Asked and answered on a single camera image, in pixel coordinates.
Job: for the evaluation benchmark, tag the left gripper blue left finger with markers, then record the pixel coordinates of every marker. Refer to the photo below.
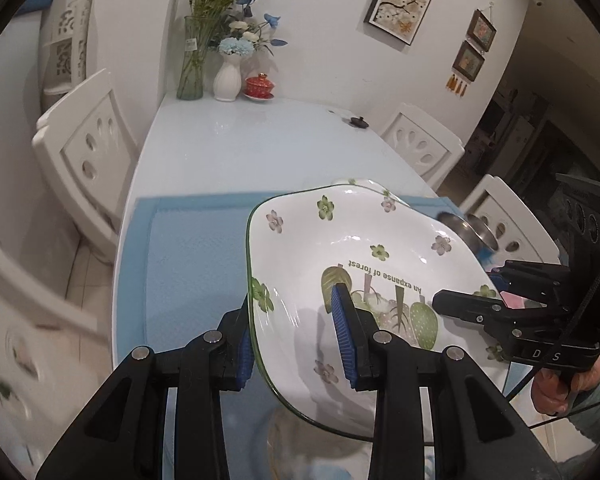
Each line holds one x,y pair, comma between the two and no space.
244,361

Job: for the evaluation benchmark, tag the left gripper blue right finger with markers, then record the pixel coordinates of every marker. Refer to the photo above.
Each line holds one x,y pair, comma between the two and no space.
351,337

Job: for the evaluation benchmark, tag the large octagonal forest plate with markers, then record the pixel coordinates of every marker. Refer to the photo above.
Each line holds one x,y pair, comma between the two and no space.
393,255

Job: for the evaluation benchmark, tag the round blue leaf plate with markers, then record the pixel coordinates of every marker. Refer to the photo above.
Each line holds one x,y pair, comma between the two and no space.
299,450

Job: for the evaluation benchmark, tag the person's right hand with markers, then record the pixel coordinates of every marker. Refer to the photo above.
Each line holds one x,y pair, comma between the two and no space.
550,393

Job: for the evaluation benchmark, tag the pink ceramic bowl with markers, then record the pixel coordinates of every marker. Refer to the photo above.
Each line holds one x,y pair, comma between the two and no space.
517,302

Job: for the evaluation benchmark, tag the white chair near right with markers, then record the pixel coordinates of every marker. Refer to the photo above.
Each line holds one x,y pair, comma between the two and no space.
519,233

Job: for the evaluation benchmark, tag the white chair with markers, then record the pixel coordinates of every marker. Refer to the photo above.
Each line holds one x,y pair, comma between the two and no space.
42,385
428,147
88,157
519,233

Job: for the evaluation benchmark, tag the red steel bowl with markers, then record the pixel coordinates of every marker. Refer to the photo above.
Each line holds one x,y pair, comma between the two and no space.
462,229

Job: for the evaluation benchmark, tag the light blue table mat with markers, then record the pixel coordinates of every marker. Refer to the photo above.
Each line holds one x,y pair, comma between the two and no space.
182,267

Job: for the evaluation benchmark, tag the small octagonal forest plate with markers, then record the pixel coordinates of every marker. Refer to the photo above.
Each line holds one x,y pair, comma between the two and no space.
375,185

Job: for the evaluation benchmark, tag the white chair far right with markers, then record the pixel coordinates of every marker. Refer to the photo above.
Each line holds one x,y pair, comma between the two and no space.
428,147

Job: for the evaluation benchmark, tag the small black lid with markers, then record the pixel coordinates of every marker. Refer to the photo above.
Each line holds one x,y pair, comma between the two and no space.
358,122

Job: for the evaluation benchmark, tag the white chair near left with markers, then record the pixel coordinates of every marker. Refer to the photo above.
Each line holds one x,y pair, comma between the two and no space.
42,385

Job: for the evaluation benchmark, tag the red lidded teacup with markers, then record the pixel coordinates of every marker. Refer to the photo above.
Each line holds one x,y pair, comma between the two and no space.
259,87

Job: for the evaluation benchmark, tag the white chair far left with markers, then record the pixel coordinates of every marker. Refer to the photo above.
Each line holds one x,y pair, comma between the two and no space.
88,157

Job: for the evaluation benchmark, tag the lower small framed picture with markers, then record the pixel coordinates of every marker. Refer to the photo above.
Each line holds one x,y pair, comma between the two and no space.
468,61

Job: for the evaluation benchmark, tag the white vase blue flowers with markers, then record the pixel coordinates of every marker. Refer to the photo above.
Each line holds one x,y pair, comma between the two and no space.
241,35

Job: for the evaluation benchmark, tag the glass vase green flowers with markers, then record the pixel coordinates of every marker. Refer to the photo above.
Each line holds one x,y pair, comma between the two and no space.
201,25

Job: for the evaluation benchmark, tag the orange hanging wall ornaments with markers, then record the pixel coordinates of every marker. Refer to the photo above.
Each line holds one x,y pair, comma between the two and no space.
457,85

